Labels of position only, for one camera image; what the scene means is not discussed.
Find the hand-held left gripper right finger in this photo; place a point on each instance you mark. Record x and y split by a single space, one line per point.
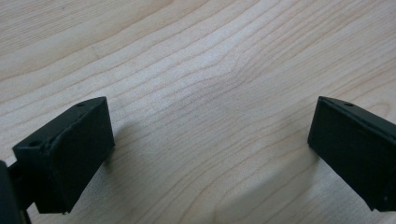
355 155

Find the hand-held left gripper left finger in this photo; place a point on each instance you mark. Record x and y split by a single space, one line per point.
68 161

